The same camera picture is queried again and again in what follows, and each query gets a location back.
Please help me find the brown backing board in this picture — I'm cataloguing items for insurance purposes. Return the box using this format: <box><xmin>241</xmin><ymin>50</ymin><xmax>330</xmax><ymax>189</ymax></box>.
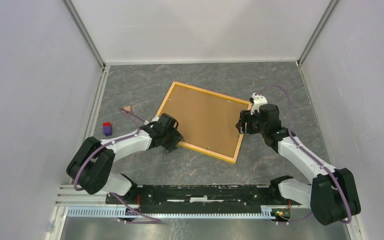
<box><xmin>158</xmin><ymin>84</ymin><xmax>249</xmax><ymax>157</ymax></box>

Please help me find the wooden picture frame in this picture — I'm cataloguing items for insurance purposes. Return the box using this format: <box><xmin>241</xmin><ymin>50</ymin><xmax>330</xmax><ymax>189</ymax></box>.
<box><xmin>154</xmin><ymin>81</ymin><xmax>253</xmax><ymax>165</ymax></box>

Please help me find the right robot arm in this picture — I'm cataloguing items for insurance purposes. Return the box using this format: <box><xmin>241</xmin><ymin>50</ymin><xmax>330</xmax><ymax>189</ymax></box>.
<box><xmin>235</xmin><ymin>104</ymin><xmax>362</xmax><ymax>226</ymax></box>

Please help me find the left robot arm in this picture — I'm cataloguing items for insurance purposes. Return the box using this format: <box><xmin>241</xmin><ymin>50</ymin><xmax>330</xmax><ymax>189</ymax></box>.
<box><xmin>66</xmin><ymin>113</ymin><xmax>183</xmax><ymax>204</ymax></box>

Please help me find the red and purple block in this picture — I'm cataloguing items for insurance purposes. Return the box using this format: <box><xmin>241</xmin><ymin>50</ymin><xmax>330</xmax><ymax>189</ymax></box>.
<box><xmin>102</xmin><ymin>121</ymin><xmax>113</xmax><ymax>137</ymax></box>

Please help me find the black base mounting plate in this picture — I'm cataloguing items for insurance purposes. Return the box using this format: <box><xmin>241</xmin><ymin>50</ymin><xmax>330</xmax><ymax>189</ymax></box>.
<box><xmin>105</xmin><ymin>184</ymin><xmax>298</xmax><ymax>214</ymax></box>

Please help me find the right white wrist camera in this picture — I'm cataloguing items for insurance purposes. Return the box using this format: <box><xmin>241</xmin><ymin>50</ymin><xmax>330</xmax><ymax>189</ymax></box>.
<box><xmin>249</xmin><ymin>92</ymin><xmax>268</xmax><ymax>115</ymax></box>

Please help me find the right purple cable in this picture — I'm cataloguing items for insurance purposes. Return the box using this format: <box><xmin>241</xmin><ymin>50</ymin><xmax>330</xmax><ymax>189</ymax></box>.
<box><xmin>261</xmin><ymin>84</ymin><xmax>353</xmax><ymax>226</ymax></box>

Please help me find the purple cable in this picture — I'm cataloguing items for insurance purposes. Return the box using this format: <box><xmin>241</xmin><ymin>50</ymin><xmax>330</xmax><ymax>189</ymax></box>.
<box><xmin>72</xmin><ymin>109</ymin><xmax>163</xmax><ymax>225</ymax></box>
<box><xmin>261</xmin><ymin>84</ymin><xmax>353</xmax><ymax>226</ymax></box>

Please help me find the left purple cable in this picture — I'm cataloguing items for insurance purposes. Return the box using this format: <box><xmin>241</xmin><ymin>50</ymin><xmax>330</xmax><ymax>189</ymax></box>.
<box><xmin>72</xmin><ymin>109</ymin><xmax>163</xmax><ymax>225</ymax></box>

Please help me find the aluminium rail frame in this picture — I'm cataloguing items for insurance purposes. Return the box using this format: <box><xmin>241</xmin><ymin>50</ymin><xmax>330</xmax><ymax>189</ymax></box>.
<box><xmin>47</xmin><ymin>62</ymin><xmax>363</xmax><ymax>240</ymax></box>

